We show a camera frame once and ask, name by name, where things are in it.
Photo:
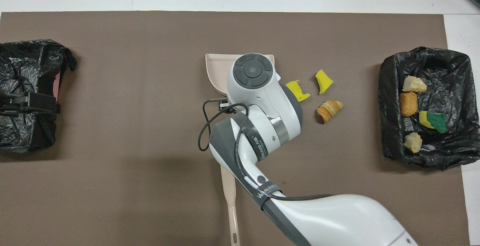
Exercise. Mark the beige plastic dustpan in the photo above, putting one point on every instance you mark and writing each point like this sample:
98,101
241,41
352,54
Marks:
217,69

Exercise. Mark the yellow sponge piece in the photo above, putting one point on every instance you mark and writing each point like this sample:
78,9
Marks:
323,81
299,91

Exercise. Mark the beige brush black bristles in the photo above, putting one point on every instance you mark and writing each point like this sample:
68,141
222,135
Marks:
229,201

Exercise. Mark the croissant piece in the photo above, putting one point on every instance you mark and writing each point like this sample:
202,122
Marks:
414,84
413,142
330,110

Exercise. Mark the brown bread roll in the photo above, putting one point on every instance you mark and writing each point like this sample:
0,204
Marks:
408,104

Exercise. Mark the yellow sponge green backed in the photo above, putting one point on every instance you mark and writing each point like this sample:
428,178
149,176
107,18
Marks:
435,121

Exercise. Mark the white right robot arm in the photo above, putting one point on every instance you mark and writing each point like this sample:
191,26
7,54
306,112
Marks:
337,219

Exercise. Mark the black bag bin pink patch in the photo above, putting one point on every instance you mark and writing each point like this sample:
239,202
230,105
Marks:
26,66

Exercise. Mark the black bag lined bin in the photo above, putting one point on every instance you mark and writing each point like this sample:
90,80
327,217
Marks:
450,88

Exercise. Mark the brown table mat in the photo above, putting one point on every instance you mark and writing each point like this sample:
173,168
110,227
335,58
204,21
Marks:
112,201

